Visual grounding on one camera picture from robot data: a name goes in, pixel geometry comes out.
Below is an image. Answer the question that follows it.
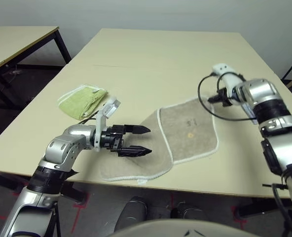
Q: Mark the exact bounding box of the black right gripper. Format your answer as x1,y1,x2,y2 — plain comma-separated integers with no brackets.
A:
207,87,235,108

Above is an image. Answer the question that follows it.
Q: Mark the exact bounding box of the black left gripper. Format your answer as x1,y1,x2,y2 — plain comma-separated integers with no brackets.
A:
100,124,153,158

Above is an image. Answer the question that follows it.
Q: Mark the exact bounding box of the beige towel with white trim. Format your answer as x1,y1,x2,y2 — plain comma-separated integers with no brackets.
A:
100,95,220,186

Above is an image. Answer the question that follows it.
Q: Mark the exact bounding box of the folded green towel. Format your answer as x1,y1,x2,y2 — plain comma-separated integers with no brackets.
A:
57,83,109,121

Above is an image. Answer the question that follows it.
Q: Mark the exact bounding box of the dark robot left foot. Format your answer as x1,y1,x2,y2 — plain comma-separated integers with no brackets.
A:
115,196,148,233

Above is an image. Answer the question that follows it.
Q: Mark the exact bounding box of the dark robot foot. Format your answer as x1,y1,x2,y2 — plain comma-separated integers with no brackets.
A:
170,201,208,222
115,196,148,233

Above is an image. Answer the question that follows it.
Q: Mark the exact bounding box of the dark robot right foot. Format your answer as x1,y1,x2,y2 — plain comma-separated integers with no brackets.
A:
170,201,208,222

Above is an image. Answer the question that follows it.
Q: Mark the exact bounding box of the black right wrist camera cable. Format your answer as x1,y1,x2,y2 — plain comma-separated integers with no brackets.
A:
197,73,292,237

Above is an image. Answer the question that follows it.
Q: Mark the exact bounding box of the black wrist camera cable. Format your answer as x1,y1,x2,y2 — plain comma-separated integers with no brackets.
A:
197,73,292,237
78,110,105,124

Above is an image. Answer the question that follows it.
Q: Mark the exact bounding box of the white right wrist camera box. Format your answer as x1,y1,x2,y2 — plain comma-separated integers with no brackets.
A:
211,63,245,99

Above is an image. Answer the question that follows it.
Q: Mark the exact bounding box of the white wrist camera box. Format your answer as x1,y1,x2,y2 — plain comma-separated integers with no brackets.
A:
94,95,122,152
211,63,245,99

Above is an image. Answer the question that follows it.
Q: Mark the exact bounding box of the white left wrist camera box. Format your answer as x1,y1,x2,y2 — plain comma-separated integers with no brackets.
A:
94,95,122,152

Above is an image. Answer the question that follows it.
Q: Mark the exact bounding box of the black left wrist camera cable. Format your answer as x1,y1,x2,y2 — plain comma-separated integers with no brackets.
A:
78,110,105,124

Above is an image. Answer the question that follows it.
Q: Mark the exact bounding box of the side table with black frame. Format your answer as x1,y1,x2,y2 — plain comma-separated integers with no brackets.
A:
0,26,72,112

